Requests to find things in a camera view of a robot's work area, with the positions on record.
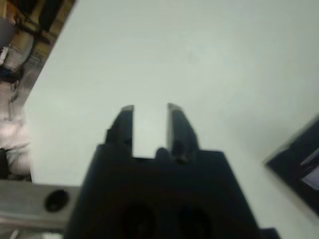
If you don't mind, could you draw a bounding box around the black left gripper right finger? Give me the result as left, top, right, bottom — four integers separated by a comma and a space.
166, 103, 200, 165

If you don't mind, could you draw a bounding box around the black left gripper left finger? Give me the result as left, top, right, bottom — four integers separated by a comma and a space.
104, 104, 135, 158

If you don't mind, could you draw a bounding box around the black box lid with window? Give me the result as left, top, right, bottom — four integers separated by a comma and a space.
263, 117, 319, 217

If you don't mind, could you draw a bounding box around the person in pale pink clothing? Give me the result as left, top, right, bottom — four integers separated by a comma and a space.
0, 44, 33, 181

